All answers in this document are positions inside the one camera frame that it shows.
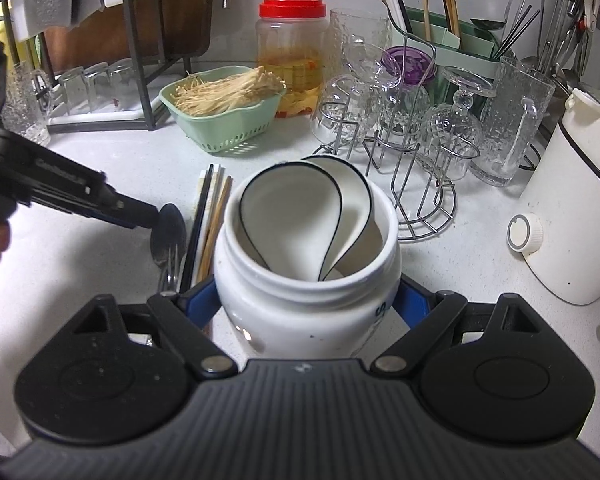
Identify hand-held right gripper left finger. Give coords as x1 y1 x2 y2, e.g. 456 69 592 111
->
45 276 239 379

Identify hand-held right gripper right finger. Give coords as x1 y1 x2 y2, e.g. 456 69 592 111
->
371 274 566 379

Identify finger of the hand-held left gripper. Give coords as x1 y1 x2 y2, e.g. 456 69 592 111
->
30 145 160 230

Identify black chopstick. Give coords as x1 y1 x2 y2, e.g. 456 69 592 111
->
178 163 215 293

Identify white mug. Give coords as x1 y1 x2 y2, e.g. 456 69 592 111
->
213 160 401 359

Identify white ceramic spoon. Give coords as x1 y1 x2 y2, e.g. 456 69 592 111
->
238 161 344 282
300 155 384 282

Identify hanging metal utensils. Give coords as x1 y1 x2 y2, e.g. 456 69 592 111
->
500 0 597 97

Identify tall textured glass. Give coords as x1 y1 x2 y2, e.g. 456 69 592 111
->
2 60 51 147

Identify small upturned glass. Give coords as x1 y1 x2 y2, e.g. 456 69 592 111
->
57 66 88 114
82 61 113 111
107 57 137 110

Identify black dish rack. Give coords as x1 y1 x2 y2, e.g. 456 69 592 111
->
0 0 182 134

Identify green plastic basket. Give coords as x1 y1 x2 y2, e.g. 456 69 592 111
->
159 66 287 155

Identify yellow detergent bottle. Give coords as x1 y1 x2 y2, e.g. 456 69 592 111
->
0 0 46 62

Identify enoki mushrooms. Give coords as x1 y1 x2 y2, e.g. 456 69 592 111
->
172 67 286 116

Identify grey cloth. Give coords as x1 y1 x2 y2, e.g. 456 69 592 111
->
17 0 104 41

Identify white electric pot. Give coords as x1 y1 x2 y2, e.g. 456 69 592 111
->
506 87 600 344

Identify wooden cutting board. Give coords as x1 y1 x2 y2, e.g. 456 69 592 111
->
42 0 214 62

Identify tall glass mug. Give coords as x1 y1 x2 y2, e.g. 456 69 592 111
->
470 55 557 189

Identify upturned glass cup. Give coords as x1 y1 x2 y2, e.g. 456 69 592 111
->
310 74 381 149

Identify red-lidded plastic jar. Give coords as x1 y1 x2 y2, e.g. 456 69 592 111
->
257 0 329 120

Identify purple-lidded glass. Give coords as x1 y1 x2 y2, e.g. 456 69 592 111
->
379 46 437 134

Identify wide glass goblet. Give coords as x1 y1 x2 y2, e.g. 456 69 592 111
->
342 42 402 92

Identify green utensil holder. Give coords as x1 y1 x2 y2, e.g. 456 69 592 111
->
390 6 504 77

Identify textured glass tumbler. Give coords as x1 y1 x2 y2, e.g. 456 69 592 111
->
328 8 394 77

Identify thin black chopsticks bundle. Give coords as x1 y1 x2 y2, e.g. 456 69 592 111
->
492 5 541 61

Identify wire cup rack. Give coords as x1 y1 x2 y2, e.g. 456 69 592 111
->
312 32 482 242

